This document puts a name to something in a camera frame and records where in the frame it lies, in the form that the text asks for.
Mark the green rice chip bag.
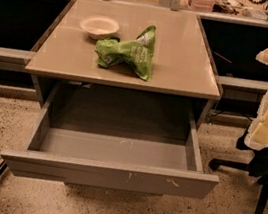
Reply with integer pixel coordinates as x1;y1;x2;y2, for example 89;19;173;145
94;26;156;82

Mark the grey cabinet with counter top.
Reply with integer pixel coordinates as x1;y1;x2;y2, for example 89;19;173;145
26;0;220;123

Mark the grey bottom drawer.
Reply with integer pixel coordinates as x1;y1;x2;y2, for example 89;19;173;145
1;83;219;199

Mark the black office chair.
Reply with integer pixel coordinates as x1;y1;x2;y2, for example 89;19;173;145
200;115;268;214

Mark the white paper bowl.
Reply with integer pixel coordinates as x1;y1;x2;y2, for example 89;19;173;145
79;15;120;40

